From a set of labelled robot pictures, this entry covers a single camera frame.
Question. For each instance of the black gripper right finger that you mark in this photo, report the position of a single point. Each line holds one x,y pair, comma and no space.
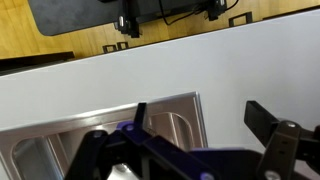
283,143

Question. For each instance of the black flat board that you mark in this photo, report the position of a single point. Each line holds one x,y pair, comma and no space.
30,61

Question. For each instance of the black square floor bracket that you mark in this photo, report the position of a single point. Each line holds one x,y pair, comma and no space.
115,47
240,19

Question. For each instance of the stainless steel sink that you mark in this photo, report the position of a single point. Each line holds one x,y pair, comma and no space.
173,108

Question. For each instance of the black stand leg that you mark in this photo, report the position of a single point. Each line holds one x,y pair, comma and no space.
216,8
128,20

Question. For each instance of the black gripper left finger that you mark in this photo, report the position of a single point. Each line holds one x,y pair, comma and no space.
95,150

